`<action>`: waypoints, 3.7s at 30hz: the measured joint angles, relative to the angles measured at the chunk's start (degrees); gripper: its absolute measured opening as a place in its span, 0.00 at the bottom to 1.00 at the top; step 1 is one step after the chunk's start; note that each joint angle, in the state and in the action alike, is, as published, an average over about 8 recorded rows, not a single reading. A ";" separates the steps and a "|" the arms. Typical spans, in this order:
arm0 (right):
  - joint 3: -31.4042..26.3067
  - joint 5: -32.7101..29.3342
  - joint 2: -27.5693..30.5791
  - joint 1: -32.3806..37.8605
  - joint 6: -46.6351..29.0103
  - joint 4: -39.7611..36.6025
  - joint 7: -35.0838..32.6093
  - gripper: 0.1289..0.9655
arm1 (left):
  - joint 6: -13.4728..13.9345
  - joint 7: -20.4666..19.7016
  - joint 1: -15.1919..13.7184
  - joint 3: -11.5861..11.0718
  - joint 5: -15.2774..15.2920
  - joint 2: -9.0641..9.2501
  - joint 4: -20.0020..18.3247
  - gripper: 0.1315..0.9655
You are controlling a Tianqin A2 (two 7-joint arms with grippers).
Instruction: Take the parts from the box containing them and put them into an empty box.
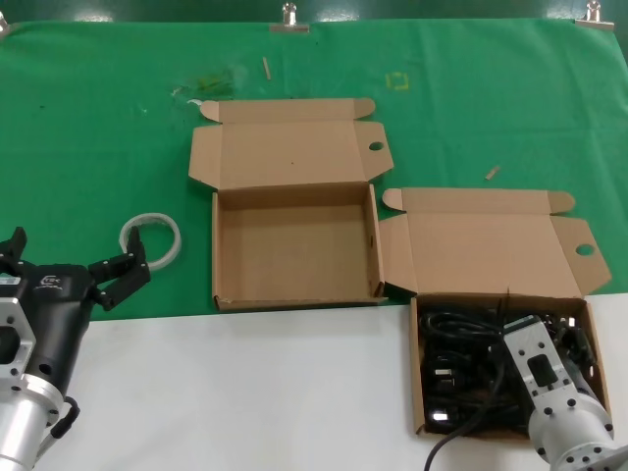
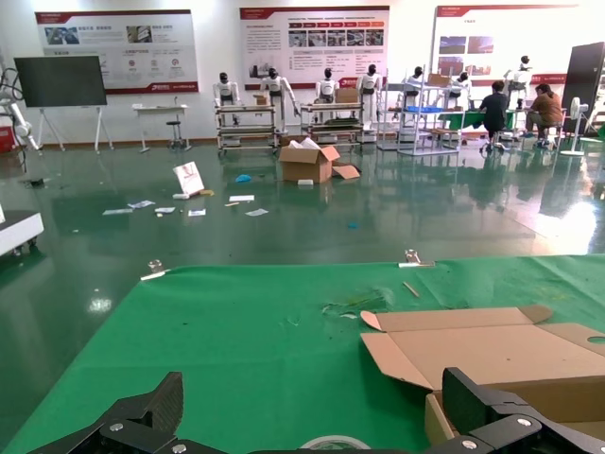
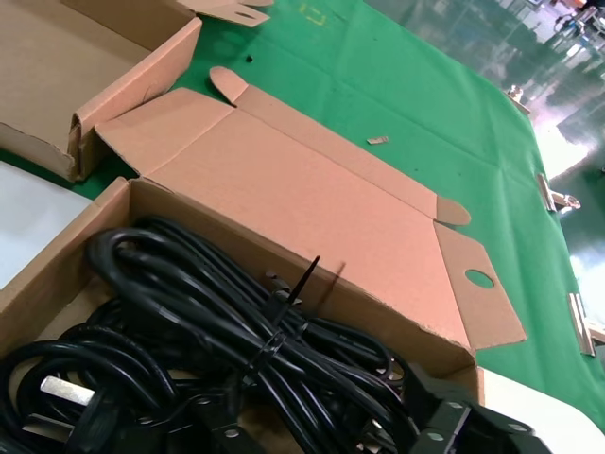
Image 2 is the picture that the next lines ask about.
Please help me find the black screen on stand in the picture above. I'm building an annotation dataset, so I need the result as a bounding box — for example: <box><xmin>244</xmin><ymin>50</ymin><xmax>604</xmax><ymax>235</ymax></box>
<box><xmin>12</xmin><ymin>55</ymin><xmax>114</xmax><ymax>152</ymax></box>

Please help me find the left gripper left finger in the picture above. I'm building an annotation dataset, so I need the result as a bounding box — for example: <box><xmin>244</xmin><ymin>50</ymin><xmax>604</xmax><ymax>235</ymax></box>
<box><xmin>27</xmin><ymin>372</ymin><xmax>214</xmax><ymax>454</ymax></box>

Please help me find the tall black panel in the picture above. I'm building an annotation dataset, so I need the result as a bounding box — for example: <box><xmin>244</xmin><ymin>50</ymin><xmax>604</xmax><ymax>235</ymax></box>
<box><xmin>562</xmin><ymin>42</ymin><xmax>605</xmax><ymax>136</ymax></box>

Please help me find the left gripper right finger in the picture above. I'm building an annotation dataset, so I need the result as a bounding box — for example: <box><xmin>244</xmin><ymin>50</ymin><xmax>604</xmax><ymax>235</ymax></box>
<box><xmin>424</xmin><ymin>367</ymin><xmax>605</xmax><ymax>454</ymax></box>

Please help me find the seated person black shirt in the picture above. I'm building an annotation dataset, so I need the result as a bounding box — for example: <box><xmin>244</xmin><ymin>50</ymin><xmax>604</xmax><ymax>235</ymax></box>
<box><xmin>479</xmin><ymin>79</ymin><xmax>510</xmax><ymax>153</ymax></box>

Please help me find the clear tape roll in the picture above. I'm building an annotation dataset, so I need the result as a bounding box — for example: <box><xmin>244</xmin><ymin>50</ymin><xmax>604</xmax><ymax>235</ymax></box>
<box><xmin>300</xmin><ymin>434</ymin><xmax>372</xmax><ymax>450</ymax></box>

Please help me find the large open cardboard carton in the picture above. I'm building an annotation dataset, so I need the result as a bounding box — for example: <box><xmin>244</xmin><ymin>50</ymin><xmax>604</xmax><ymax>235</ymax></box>
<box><xmin>278</xmin><ymin>136</ymin><xmax>361</xmax><ymax>184</ymax></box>

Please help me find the white paper bag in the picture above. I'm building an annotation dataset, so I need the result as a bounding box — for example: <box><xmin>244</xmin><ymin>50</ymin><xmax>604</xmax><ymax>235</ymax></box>
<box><xmin>172</xmin><ymin>161</ymin><xmax>205</xmax><ymax>199</ymax></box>

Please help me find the seated person brown shirt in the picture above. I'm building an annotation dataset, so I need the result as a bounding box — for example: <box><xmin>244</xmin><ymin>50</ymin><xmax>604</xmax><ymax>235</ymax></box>
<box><xmin>523</xmin><ymin>83</ymin><xmax>565</xmax><ymax>148</ymax></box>

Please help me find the metal workbench cart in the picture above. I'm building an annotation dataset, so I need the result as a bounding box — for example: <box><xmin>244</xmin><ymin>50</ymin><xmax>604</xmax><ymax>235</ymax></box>
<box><xmin>300</xmin><ymin>101</ymin><xmax>365</xmax><ymax>146</ymax></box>
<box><xmin>216</xmin><ymin>104</ymin><xmax>280</xmax><ymax>156</ymax></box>

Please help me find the white wheeled cabinet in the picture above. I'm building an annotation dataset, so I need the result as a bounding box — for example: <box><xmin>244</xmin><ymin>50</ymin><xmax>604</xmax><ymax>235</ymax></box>
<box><xmin>0</xmin><ymin>202</ymin><xmax>45</xmax><ymax>259</ymax></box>

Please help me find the white standing fan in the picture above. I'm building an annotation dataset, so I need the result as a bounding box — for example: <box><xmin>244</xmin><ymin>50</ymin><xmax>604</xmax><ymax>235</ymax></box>
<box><xmin>560</xmin><ymin>96</ymin><xmax>591</xmax><ymax>157</ymax></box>

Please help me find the small white table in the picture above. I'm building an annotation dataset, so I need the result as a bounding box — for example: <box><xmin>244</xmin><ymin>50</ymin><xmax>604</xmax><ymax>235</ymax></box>
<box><xmin>131</xmin><ymin>103</ymin><xmax>193</xmax><ymax>153</ymax></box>

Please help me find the grey metal rack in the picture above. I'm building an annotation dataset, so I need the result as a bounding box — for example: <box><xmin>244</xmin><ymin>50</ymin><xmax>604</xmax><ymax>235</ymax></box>
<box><xmin>377</xmin><ymin>65</ymin><xmax>462</xmax><ymax>156</ymax></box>

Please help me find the red white wall poster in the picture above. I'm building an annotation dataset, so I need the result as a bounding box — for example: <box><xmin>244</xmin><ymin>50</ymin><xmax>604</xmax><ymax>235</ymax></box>
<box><xmin>238</xmin><ymin>6</ymin><xmax>391</xmax><ymax>91</ymax></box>
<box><xmin>34</xmin><ymin>9</ymin><xmax>199</xmax><ymax>95</ymax></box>
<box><xmin>432</xmin><ymin>4</ymin><xmax>580</xmax><ymax>89</ymax></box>

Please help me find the white humanoid robot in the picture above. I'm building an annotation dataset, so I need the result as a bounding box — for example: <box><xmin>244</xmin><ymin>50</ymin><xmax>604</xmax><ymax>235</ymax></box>
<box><xmin>260</xmin><ymin>67</ymin><xmax>300</xmax><ymax>134</ymax></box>
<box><xmin>503</xmin><ymin>55</ymin><xmax>538</xmax><ymax>103</ymax></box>
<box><xmin>404</xmin><ymin>65</ymin><xmax>427</xmax><ymax>108</ymax></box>
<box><xmin>448</xmin><ymin>72</ymin><xmax>473</xmax><ymax>110</ymax></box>
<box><xmin>315</xmin><ymin>67</ymin><xmax>339</xmax><ymax>124</ymax></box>
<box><xmin>356</xmin><ymin>64</ymin><xmax>383</xmax><ymax>143</ymax></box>
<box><xmin>212</xmin><ymin>72</ymin><xmax>241</xmax><ymax>129</ymax></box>

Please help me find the clear tape patch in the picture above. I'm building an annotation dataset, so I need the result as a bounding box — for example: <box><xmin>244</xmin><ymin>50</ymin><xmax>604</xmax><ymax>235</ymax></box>
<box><xmin>320</xmin><ymin>288</ymin><xmax>396</xmax><ymax>319</ymax></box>

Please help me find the green table cloth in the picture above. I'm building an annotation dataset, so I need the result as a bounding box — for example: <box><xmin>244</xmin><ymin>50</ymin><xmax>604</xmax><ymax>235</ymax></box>
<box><xmin>0</xmin><ymin>254</ymin><xmax>605</xmax><ymax>454</ymax></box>

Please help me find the black stool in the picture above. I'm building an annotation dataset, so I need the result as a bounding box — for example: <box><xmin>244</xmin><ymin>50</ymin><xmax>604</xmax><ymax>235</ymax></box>
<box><xmin>165</xmin><ymin>120</ymin><xmax>188</xmax><ymax>151</ymax></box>

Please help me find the open brown cardboard box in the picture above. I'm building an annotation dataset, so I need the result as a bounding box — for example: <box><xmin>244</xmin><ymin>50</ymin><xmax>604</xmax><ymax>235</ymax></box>
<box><xmin>359</xmin><ymin>305</ymin><xmax>605</xmax><ymax>445</ymax></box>

